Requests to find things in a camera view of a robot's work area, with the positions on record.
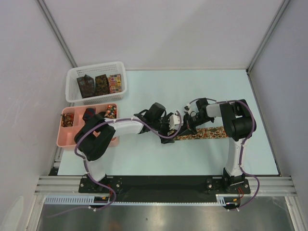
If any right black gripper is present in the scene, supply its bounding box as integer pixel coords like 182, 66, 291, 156
177, 113, 213, 137

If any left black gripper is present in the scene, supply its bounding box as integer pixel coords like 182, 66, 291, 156
152, 113, 177, 144

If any brown patterned long tie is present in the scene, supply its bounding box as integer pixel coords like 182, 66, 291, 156
174, 127, 228, 141

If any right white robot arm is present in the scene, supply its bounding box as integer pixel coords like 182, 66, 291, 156
180, 98, 257, 193

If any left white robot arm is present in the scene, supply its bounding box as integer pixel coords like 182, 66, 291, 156
74, 103, 183, 193

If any colourful dotted rolled tie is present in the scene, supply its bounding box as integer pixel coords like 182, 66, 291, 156
104, 105, 117, 119

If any red colourful folded tie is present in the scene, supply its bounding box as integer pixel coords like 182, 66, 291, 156
108, 74, 122, 94

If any white plastic basket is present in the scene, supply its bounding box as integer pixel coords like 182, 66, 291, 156
65, 61, 128, 105

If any dark brown folded tie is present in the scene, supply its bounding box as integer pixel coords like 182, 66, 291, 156
95, 75, 110, 96

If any navy red striped rolled tie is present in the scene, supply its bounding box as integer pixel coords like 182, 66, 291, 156
82, 108, 96, 122

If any dark floral folded tie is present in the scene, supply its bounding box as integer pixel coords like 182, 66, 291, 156
77, 75, 95, 98

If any pink compartment tray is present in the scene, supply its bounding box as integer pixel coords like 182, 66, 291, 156
57, 103, 119, 150

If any red gold rolled tie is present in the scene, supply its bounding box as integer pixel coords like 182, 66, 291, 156
61, 113, 74, 127

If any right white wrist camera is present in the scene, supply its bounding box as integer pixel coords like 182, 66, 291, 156
184, 103, 193, 115

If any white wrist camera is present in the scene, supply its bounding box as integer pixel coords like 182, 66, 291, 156
169, 114, 182, 130
184, 103, 193, 115

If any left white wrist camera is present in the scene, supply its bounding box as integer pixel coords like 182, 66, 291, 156
169, 114, 182, 130

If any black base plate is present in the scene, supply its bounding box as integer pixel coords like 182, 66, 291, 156
78, 176, 251, 203

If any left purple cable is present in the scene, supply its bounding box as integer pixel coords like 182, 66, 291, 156
47, 110, 183, 218

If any white cable duct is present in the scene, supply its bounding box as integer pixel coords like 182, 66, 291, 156
44, 193, 241, 206

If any aluminium frame rail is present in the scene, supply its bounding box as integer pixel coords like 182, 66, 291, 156
35, 176, 297, 196

